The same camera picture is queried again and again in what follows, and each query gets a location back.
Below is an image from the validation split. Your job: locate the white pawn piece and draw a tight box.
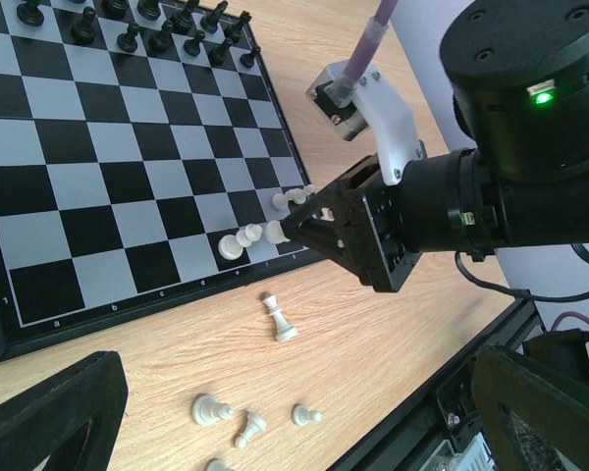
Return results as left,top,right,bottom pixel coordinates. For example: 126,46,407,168
271,184,315,211

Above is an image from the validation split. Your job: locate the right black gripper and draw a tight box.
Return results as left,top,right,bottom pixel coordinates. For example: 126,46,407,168
281,154,420,293

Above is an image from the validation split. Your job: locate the black pieces row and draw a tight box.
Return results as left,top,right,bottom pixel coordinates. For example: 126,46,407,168
0,1,262,75

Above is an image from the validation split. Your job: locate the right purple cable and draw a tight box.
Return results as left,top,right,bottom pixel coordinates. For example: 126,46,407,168
331,0,399,107

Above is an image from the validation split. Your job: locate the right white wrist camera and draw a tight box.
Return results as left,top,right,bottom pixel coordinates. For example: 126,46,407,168
306,61,425,186

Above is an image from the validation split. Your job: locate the white lying piece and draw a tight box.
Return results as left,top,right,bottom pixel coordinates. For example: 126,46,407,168
234,412,267,449

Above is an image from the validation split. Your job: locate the white standing king piece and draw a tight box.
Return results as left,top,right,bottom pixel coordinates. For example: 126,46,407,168
262,293,298,342

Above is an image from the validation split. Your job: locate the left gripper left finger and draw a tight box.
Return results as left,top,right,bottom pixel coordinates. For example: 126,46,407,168
0,351,129,470

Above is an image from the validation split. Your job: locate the white pawn lower right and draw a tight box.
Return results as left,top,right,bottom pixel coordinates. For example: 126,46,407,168
292,403,323,427

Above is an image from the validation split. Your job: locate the black and grey chessboard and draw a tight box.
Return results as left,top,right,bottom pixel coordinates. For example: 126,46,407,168
0,1,317,362

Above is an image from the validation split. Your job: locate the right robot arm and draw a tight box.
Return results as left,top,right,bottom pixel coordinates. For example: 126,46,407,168
281,1,589,292

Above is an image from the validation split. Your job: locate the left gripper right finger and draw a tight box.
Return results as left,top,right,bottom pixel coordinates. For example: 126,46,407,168
471,345,589,470

